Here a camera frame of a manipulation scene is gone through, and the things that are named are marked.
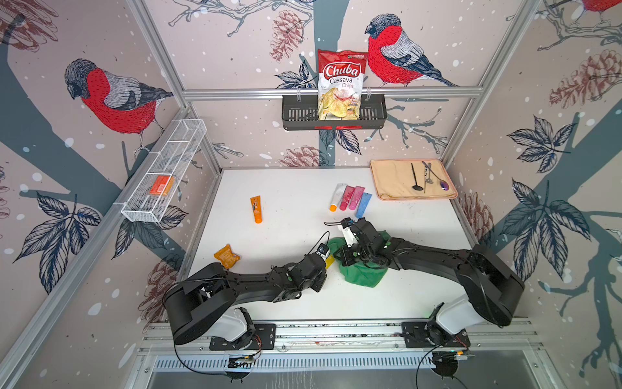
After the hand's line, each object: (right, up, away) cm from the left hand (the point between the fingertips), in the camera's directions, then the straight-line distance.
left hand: (326, 267), depth 86 cm
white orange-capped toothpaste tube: (+6, +25, +21) cm, 34 cm away
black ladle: (+44, +29, +27) cm, 59 cm away
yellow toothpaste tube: (+1, +2, +1) cm, 3 cm away
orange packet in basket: (-51, +31, -14) cm, 62 cm away
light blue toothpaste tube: (+17, +22, +20) cm, 34 cm away
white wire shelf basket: (-54, +40, -3) cm, 67 cm away
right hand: (+3, +5, -1) cm, 6 cm away
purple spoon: (+58, +30, +28) cm, 71 cm away
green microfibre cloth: (+12, -2, -2) cm, 12 cm away
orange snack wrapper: (-37, +2, +3) cm, 38 cm away
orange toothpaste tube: (-31, +22, +20) cm, 43 cm away
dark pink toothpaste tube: (+10, +25, +21) cm, 34 cm away
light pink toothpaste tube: (+15, +25, +22) cm, 36 cm away
